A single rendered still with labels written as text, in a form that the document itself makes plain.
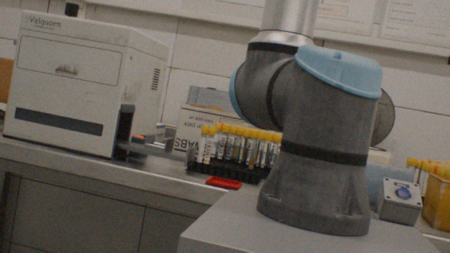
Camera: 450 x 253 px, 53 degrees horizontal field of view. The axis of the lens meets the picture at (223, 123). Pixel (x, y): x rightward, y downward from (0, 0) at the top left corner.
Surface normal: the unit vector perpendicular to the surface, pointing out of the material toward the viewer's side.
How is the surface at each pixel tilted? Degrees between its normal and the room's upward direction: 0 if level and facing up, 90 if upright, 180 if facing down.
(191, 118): 94
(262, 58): 90
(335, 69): 87
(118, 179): 90
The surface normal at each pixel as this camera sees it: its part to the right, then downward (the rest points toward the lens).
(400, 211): -0.25, 0.51
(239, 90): -0.89, -0.03
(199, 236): 0.17, -0.98
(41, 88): -0.18, 0.02
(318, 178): -0.11, -0.28
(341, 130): 0.06, 0.05
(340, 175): 0.27, -0.17
